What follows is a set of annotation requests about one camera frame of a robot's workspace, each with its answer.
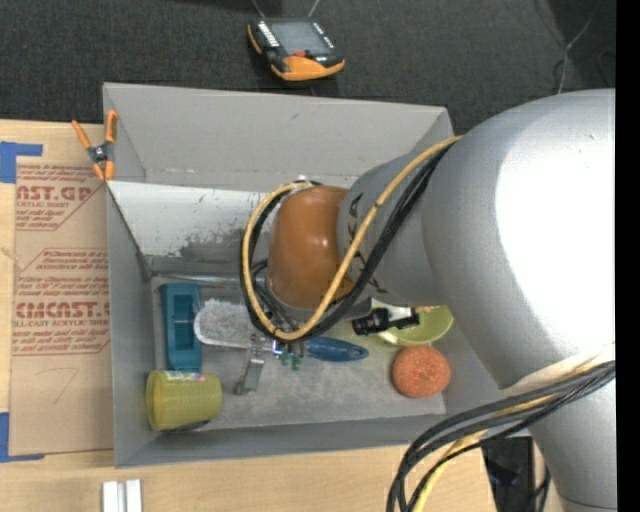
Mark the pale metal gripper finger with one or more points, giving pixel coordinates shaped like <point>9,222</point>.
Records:
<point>250,372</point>

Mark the grey metal bin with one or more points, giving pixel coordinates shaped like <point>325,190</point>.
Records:
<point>320,395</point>

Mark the yellow-green cup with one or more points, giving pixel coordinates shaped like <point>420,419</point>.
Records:
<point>182,400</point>

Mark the teal rectangular box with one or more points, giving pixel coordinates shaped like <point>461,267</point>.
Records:
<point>181,325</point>

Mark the orange ball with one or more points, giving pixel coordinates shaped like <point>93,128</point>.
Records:
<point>421,372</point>

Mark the yellow-green bowl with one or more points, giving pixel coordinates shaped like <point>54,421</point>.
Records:
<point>425,327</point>

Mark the brown cardboard board red print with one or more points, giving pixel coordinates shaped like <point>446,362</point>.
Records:
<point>60,280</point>

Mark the black cylinder on white bracket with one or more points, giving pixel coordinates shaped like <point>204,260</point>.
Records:
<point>372,321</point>

